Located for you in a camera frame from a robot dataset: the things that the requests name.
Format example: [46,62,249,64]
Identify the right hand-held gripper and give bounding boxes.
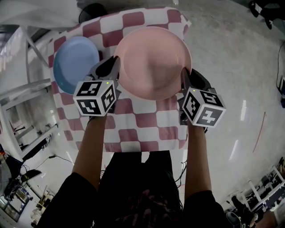
[178,68,227,129]

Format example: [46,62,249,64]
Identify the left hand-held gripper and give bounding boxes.
[73,56,122,117]

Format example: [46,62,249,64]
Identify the blue big plate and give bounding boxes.
[53,36,100,95]

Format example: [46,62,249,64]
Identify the pink big plate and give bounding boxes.
[113,26,193,100]

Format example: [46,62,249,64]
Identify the person's right forearm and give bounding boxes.
[183,124,212,199]

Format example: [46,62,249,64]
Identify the person's left forearm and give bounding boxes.
[72,114,112,192]

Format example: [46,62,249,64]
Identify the red white checkered tablecloth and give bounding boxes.
[48,6,191,153]

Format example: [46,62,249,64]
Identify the black waste bin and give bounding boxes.
[79,3,109,23]

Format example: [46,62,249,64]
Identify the person's black trousers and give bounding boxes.
[111,150,173,174]

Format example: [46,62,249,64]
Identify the white square pillar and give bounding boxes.
[0,0,78,29]

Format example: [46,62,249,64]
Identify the white equipment rack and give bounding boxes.
[241,164,285,212]

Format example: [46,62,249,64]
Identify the person's black printed shirt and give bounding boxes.
[37,164,232,228]

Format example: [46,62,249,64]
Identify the black adapter cable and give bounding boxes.
[35,155,74,171]

